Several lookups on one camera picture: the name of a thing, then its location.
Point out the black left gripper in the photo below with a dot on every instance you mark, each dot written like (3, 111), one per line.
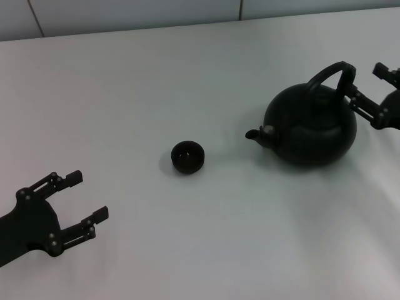
(31, 222)

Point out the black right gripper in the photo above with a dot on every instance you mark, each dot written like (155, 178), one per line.
(393, 109)

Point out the dark round teapot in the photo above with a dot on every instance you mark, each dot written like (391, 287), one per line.
(312, 137)

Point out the small dark teacup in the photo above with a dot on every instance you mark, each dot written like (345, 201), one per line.
(187, 165)

